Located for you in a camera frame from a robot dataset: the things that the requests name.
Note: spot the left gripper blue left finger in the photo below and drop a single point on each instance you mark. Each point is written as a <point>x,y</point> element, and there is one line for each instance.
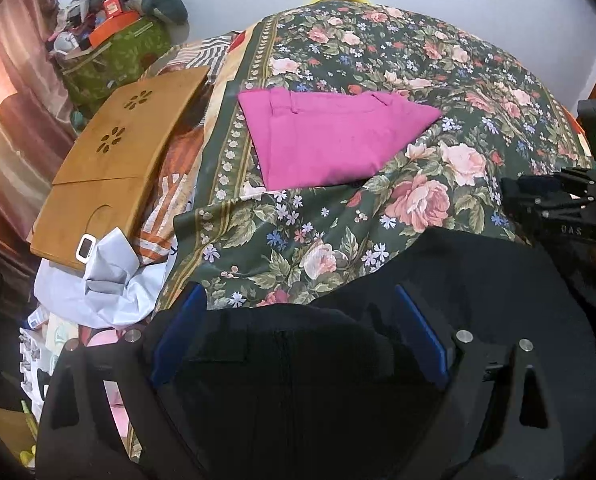
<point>189,312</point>

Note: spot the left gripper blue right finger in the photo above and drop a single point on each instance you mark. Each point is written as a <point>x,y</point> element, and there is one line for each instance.
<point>425,333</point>

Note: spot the black pants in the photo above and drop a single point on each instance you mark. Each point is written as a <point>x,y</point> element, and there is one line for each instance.
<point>312,393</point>

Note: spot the white crumpled cloth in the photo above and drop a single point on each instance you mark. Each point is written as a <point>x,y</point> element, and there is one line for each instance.
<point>113,290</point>

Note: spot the floral green bedspread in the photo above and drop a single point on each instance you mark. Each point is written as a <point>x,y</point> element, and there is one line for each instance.
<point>257,251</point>

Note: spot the small white digital clock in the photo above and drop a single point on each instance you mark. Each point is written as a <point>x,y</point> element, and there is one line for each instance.
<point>85,248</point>

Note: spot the striped orange white blanket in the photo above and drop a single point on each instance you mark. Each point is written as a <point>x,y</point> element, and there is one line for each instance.
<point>175,178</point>

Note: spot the bamboo lap desk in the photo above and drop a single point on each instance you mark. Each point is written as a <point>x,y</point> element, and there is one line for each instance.
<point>107,176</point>

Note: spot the pink folded garment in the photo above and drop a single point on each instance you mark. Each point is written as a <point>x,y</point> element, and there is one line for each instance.
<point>306,139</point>

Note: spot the pink brown curtain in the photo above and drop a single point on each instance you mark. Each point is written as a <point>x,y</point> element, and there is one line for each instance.
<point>35,130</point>

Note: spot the green fabric storage box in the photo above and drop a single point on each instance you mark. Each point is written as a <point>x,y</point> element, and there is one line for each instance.
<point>122,59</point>

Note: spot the orange box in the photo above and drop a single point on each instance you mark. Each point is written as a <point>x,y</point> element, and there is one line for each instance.
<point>111,26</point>

